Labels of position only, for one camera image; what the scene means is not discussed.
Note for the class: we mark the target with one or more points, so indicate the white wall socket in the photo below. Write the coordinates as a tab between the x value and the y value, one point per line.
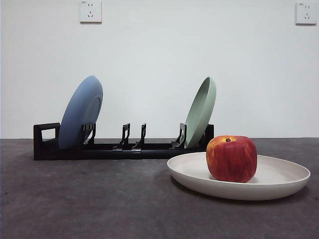
90	12
306	13

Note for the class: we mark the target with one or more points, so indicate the blue plate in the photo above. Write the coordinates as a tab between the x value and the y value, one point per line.
77	114

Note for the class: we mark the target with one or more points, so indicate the red apple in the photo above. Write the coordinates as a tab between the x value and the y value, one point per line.
231	159

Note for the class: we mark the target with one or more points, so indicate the cream yellow plate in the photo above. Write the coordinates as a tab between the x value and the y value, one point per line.
281	179

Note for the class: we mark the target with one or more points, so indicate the green plate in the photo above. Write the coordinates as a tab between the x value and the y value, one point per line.
199	119

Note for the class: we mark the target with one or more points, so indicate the black plate rack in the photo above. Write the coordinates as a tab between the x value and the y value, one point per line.
99	154

